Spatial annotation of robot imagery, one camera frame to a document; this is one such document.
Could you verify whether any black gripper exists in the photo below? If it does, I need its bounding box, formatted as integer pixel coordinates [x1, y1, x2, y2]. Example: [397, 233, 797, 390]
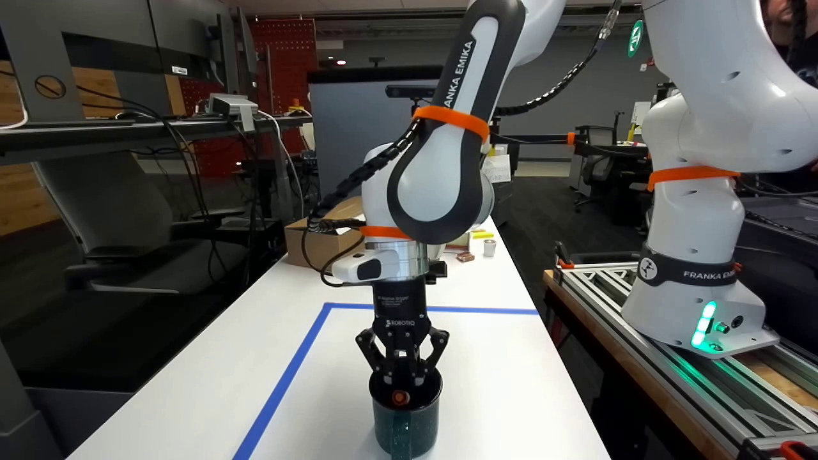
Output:
[354, 278, 452, 389]

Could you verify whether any black mug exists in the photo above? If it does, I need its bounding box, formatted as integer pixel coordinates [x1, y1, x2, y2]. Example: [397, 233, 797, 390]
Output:
[369, 366, 445, 458]

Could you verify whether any blue tape line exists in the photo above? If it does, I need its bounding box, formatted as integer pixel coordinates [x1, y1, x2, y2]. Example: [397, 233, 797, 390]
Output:
[234, 298, 543, 460]

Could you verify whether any small yellow white box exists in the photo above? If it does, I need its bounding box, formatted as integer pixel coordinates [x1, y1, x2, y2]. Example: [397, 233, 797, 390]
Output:
[471, 228, 500, 260]

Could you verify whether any brown cardboard box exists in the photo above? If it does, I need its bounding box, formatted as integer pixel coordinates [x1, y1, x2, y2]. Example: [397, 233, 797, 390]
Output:
[282, 194, 369, 270]

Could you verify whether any grey divider board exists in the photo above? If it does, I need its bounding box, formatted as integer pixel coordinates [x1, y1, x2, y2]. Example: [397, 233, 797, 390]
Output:
[308, 65, 464, 201]

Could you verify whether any black background cart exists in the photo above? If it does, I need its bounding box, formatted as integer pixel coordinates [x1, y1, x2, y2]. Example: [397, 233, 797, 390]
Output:
[565, 125, 656, 215]

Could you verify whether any white power adapter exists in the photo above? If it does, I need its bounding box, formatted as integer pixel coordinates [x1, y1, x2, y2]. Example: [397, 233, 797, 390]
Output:
[207, 88, 262, 136]

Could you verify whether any grey standing desk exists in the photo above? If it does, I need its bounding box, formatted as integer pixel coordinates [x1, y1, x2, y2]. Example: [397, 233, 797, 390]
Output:
[0, 16, 314, 302]

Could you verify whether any green lit sign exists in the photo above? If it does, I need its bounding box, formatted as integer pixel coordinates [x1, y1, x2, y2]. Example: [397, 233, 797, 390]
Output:
[626, 18, 647, 60]

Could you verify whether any person in dark clothes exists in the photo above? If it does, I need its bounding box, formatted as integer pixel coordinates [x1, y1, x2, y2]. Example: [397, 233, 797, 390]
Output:
[758, 0, 818, 86]

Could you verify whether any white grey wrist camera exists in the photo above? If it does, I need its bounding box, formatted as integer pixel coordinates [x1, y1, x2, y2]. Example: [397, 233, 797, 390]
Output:
[327, 240, 450, 288]

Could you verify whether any black cable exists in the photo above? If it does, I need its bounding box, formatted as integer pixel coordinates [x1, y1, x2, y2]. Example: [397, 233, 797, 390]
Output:
[305, 117, 428, 288]
[496, 0, 624, 117]

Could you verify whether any wide orange strap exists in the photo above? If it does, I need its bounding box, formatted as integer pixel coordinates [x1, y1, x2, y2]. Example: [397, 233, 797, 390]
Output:
[413, 101, 493, 146]

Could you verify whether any aluminium rail frame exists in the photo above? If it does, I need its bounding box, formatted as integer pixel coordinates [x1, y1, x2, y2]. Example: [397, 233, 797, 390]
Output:
[543, 252, 818, 460]

